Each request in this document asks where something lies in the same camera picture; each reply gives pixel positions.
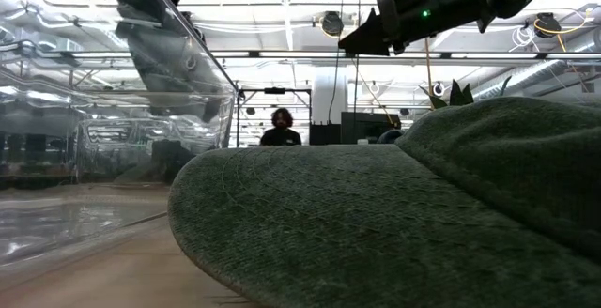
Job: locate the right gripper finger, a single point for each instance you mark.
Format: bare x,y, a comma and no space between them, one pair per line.
368,40

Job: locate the black equipment box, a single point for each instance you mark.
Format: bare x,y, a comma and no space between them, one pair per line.
324,134

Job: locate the blue denim cap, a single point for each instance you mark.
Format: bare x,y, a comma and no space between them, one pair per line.
390,137

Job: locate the person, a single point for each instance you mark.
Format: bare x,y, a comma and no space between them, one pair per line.
281,136

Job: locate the clear plastic bin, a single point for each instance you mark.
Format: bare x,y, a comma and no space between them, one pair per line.
70,204

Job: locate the green denim cap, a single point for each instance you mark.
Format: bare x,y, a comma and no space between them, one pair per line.
352,214

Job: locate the black monitor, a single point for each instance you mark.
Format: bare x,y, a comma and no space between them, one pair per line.
361,127

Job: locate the snake plant in white pot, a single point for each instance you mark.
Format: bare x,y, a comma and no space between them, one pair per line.
457,97

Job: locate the black background station frame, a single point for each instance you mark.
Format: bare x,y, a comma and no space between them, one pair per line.
274,90

